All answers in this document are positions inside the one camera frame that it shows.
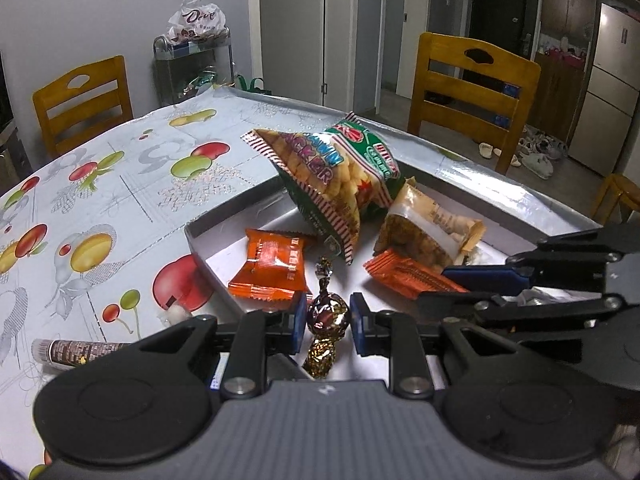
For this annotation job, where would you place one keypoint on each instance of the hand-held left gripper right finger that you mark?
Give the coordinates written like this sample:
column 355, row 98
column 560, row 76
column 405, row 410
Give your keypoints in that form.
column 357, row 322

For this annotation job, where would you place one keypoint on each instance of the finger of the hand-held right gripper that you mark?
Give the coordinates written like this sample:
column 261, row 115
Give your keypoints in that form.
column 485, row 279
column 460, row 306

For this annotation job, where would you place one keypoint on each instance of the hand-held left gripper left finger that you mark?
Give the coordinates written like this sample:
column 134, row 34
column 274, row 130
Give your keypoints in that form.
column 298, row 322

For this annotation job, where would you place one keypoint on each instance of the brown foil candy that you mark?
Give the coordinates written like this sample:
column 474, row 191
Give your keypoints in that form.
column 327, row 315

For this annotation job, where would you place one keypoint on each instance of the orange snack packet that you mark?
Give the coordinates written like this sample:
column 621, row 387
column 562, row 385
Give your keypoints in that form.
column 270, row 270
column 405, row 272

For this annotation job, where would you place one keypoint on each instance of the tan snack packet white label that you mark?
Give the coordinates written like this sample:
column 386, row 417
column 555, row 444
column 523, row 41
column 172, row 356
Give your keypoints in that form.
column 415, row 240

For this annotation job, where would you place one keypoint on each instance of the grey shallow box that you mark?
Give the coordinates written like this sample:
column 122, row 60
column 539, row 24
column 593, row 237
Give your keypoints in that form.
column 217, row 257

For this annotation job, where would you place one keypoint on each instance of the white slipper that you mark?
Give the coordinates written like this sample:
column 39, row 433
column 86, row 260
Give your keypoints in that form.
column 489, row 151
column 515, row 161

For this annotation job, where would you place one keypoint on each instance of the grey shoe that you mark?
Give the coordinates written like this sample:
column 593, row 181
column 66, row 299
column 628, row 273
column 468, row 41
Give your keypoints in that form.
column 537, row 166
column 550, row 150

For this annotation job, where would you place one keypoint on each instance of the wooden stool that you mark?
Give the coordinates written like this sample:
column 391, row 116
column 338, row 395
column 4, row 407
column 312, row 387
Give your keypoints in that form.
column 617, row 195

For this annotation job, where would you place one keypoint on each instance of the green striped snack bag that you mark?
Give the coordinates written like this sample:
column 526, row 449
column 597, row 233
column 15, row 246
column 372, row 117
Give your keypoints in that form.
column 320, row 170

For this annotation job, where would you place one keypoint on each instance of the wooden low cabinet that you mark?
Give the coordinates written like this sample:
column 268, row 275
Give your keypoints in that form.
column 555, row 100

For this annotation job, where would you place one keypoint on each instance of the wooden chair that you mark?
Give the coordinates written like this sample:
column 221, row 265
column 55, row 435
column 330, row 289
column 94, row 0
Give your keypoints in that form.
column 55, row 105
column 440, row 75

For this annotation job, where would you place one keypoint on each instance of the black and white tube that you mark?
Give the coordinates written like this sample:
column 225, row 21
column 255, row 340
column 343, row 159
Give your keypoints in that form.
column 75, row 352

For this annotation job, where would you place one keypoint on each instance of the white refrigerator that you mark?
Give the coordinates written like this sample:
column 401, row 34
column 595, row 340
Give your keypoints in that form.
column 610, row 85

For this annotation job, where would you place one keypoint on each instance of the red cloth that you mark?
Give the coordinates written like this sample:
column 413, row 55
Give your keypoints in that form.
column 565, row 57

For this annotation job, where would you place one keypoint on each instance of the fruit print tablecloth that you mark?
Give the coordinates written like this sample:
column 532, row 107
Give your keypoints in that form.
column 100, row 185

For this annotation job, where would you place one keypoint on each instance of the green tote bag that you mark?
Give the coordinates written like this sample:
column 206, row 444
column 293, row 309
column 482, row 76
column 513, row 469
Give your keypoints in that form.
column 252, row 84

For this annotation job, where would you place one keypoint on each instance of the green packet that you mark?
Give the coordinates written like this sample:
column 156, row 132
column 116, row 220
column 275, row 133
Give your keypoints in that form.
column 202, row 80

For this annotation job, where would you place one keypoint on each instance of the dark entrance door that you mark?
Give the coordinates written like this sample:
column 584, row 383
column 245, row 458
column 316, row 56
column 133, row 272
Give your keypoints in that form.
column 500, row 0

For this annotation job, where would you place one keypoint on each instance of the metal rack cart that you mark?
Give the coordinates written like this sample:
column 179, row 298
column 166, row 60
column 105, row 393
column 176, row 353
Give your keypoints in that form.
column 165, row 75

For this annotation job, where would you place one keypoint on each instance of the white door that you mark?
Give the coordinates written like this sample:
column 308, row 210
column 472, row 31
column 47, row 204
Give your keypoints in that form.
column 290, row 25

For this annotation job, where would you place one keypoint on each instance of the white plastic bag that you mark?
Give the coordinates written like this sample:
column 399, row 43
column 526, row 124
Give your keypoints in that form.
column 197, row 17

